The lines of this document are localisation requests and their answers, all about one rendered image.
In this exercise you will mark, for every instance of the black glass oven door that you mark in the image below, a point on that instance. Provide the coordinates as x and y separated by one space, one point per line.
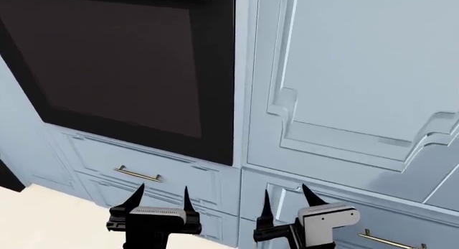
118 66

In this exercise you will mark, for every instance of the light blue cabinet side panel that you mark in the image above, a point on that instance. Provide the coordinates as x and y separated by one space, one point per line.
25 125

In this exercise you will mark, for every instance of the light blue drawer front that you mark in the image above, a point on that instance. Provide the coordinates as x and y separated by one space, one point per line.
218 222
394 214
179 176

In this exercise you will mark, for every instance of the black appliance corner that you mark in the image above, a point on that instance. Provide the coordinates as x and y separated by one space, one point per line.
9 176

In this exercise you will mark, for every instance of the light blue tall cabinet door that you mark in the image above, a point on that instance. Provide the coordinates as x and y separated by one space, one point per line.
358 71

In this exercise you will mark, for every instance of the grey left gripper camera box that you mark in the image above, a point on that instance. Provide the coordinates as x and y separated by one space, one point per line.
157 213

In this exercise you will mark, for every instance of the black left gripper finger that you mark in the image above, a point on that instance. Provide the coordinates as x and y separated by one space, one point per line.
125 208
189 214

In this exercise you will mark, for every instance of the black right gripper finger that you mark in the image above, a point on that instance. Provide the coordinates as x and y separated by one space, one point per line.
311 199
267 219

